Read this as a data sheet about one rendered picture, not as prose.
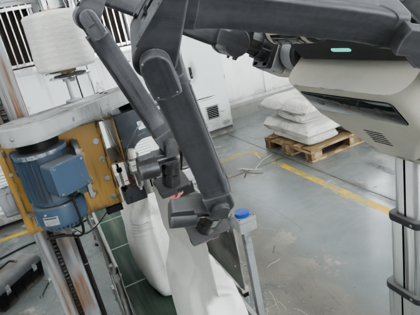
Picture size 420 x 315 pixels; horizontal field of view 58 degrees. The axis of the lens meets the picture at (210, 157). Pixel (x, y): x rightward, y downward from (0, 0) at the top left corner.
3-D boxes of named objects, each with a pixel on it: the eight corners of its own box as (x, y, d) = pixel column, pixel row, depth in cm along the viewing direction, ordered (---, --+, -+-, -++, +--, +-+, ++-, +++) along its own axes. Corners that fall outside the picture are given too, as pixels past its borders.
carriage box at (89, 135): (123, 202, 139) (98, 120, 128) (25, 238, 127) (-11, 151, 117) (110, 182, 160) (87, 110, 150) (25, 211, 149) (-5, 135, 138)
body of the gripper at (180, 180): (152, 184, 121) (150, 167, 115) (182, 173, 124) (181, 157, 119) (160, 198, 117) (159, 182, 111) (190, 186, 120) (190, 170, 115)
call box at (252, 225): (258, 227, 152) (255, 214, 150) (240, 235, 149) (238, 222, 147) (247, 220, 159) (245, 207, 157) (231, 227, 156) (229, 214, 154)
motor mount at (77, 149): (100, 196, 115) (84, 146, 110) (78, 204, 113) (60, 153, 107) (87, 171, 140) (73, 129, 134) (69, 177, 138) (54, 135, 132)
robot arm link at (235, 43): (87, -36, 83) (82, -33, 92) (72, 26, 86) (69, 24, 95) (254, 32, 104) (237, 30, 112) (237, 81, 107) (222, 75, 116)
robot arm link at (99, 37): (94, 4, 86) (89, 3, 95) (72, 17, 85) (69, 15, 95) (185, 147, 108) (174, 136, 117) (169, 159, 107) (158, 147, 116)
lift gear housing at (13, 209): (23, 217, 130) (11, 189, 126) (5, 223, 128) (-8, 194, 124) (23, 206, 139) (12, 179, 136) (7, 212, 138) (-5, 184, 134)
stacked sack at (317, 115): (336, 117, 398) (335, 104, 393) (301, 128, 387) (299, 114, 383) (301, 107, 458) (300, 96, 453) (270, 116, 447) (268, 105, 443)
